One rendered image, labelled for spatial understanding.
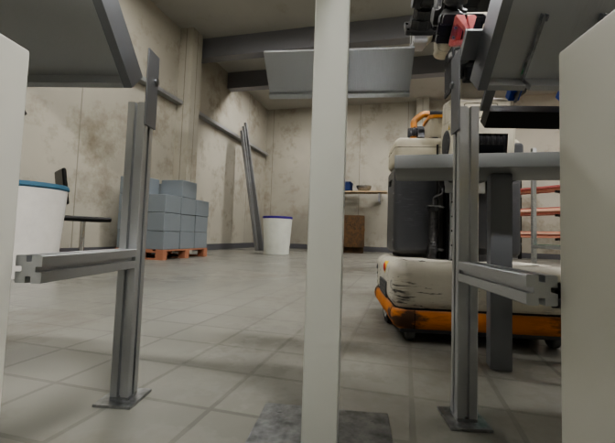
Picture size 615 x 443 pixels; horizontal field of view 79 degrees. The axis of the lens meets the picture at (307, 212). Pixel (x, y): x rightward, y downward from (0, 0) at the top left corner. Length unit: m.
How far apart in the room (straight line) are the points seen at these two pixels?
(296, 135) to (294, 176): 1.10
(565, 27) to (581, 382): 0.66
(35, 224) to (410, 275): 2.57
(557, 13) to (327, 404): 0.84
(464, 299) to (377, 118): 9.31
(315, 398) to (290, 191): 9.47
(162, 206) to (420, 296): 3.89
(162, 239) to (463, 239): 4.26
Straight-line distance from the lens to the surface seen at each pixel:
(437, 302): 1.38
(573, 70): 0.60
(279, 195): 10.14
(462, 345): 0.84
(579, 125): 0.57
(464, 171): 0.83
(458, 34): 1.01
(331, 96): 0.68
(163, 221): 4.80
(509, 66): 0.94
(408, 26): 1.66
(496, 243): 1.20
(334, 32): 0.73
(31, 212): 3.16
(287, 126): 10.46
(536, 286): 0.58
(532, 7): 0.92
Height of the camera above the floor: 0.36
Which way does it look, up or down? 3 degrees up
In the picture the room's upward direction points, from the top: 2 degrees clockwise
